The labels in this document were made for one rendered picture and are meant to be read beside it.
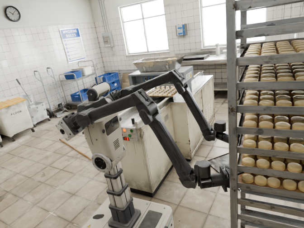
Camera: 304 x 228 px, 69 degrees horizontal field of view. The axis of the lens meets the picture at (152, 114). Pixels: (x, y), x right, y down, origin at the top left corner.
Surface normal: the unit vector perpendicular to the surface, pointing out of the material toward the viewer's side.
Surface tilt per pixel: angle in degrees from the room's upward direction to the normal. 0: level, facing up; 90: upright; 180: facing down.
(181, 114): 90
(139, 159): 90
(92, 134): 90
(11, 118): 91
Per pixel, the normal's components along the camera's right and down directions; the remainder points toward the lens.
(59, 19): 0.85, 0.07
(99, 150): -0.40, 0.54
